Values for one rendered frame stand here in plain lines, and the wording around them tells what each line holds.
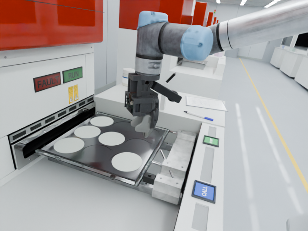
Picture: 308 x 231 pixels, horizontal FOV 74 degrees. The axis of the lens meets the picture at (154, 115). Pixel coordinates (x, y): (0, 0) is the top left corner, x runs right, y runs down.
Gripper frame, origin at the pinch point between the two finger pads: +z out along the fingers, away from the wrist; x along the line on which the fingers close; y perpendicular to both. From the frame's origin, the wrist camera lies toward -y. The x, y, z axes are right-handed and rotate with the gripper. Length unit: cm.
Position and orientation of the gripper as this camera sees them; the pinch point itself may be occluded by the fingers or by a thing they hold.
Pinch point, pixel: (147, 133)
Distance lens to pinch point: 66.7
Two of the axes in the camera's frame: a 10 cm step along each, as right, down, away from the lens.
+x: 4.6, 4.2, -7.8
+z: -1.1, 9.0, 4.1
